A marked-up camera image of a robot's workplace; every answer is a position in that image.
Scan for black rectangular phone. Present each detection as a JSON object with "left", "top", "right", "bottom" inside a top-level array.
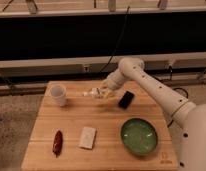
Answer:
[{"left": 118, "top": 91, "right": 134, "bottom": 109}]

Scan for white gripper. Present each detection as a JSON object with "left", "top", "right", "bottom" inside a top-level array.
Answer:
[{"left": 96, "top": 70, "right": 126, "bottom": 99}]

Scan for green round bowl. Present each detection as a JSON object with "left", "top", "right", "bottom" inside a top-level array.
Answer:
[{"left": 120, "top": 118, "right": 158, "bottom": 157}]

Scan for black floor cables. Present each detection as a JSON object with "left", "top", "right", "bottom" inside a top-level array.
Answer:
[{"left": 152, "top": 74, "right": 190, "bottom": 128}]

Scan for wooden cutting board table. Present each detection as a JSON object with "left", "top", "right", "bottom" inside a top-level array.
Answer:
[{"left": 22, "top": 81, "right": 177, "bottom": 171}]

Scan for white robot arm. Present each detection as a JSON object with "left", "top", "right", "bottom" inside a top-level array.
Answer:
[{"left": 101, "top": 58, "right": 206, "bottom": 171}]

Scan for white plastic cup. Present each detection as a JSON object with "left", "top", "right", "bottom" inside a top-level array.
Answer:
[{"left": 49, "top": 85, "right": 67, "bottom": 107}]

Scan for dark red chili pepper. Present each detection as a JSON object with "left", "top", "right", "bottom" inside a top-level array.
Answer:
[{"left": 52, "top": 130, "right": 63, "bottom": 156}]

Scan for black hanging cable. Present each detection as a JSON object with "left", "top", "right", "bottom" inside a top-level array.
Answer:
[{"left": 98, "top": 4, "right": 131, "bottom": 74}]

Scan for white rectangular sponge block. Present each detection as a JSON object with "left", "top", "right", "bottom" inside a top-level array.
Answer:
[{"left": 79, "top": 127, "right": 97, "bottom": 149}]

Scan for small clear plastic bottle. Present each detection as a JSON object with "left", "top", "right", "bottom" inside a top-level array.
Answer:
[{"left": 83, "top": 88, "right": 103, "bottom": 98}]

